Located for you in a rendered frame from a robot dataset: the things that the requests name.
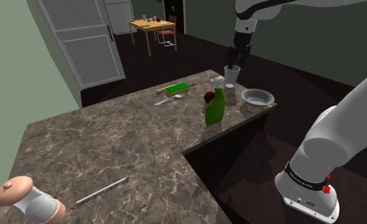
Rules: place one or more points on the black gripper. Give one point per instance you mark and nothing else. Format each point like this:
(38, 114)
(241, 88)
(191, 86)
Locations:
(242, 42)

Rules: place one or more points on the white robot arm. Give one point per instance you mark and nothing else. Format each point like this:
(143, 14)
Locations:
(335, 133)

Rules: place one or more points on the grey bowl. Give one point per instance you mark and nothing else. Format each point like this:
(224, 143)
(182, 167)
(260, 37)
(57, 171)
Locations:
(258, 97)

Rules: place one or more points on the dark red apple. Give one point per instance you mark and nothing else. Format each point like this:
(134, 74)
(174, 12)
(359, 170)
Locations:
(208, 97)

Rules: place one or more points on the green spray bottle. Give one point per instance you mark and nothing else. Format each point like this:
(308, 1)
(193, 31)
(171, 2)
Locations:
(216, 108)

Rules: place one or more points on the green and yellow sponge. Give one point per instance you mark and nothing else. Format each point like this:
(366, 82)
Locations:
(177, 88)

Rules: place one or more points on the dark doorway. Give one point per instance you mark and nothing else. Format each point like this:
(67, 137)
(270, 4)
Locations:
(174, 12)

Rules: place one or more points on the yellow pencil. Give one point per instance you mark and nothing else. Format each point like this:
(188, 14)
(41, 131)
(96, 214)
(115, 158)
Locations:
(163, 89)

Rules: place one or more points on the silver spoon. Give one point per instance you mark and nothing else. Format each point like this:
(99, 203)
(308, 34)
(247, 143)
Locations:
(168, 100)

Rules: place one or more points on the yellow wooden dining table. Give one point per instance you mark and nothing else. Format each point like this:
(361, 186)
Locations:
(149, 26)

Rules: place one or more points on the white panelled door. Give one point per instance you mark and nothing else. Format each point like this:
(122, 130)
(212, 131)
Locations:
(87, 46)

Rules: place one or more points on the striped grey pencil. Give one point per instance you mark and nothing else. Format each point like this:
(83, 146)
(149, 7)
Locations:
(101, 191)

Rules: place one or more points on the salt shaker with tan caps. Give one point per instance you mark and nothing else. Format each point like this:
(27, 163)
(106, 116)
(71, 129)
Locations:
(28, 200)

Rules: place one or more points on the red chair with metal frame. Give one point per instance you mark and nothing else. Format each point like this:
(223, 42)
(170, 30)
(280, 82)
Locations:
(166, 32)

